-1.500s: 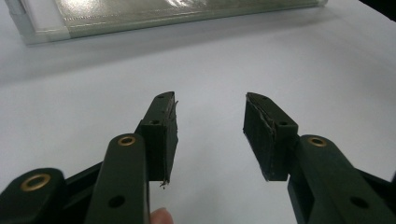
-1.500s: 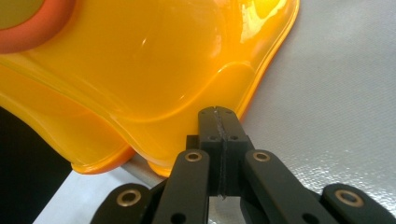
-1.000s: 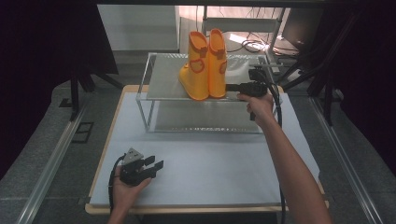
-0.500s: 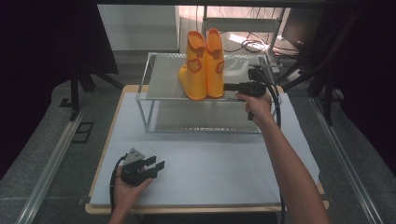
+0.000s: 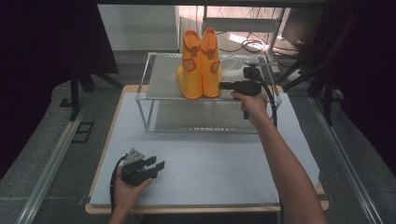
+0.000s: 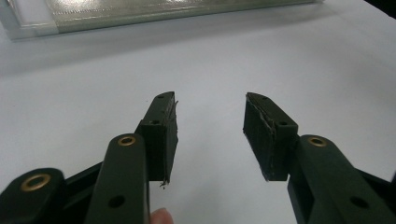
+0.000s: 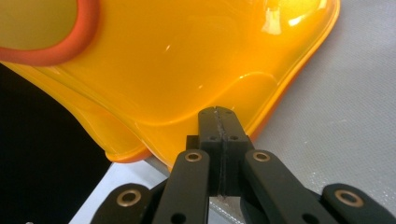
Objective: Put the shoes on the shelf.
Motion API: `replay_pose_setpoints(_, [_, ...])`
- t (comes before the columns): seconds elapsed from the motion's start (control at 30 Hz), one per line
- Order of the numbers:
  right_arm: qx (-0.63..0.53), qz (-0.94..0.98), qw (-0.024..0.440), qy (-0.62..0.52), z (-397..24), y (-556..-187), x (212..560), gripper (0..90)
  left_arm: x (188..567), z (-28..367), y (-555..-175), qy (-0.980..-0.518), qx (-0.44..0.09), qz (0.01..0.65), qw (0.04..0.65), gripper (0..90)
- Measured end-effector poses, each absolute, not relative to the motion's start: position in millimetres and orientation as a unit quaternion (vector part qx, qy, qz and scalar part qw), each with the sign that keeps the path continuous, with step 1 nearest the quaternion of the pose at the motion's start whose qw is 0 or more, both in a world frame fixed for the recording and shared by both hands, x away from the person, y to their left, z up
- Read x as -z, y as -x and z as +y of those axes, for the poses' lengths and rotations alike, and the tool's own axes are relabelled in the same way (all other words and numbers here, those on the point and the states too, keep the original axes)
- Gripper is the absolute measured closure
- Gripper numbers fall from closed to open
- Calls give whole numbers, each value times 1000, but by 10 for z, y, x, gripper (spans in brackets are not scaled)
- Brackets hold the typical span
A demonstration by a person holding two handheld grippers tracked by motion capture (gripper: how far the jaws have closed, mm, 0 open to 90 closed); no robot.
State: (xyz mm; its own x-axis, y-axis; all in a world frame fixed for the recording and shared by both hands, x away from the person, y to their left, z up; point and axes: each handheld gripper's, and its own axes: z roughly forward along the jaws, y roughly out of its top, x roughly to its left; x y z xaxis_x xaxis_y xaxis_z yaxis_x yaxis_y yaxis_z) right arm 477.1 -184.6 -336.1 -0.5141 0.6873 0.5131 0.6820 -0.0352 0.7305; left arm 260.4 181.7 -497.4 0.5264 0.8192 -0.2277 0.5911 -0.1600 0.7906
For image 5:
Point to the black monitor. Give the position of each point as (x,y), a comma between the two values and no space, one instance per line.
(302,28)

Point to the person's right hand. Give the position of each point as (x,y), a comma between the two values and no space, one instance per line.
(253,107)

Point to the metal shoe rack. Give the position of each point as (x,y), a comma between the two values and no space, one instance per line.
(165,81)

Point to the yellow rain boot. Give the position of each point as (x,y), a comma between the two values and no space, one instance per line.
(211,74)
(189,77)

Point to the black tripod stand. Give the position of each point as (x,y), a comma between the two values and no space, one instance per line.
(323,74)
(77,90)

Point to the metal frame stand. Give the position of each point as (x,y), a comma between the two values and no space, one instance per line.
(243,25)

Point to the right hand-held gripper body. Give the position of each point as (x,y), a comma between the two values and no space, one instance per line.
(247,85)

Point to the person's left hand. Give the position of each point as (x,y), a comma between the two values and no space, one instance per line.
(127,193)

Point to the aluminium floor rail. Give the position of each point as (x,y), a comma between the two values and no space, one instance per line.
(53,161)
(345,161)

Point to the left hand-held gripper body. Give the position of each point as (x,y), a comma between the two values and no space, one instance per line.
(134,169)

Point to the dark curtain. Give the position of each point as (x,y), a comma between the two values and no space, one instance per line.
(370,77)
(46,56)

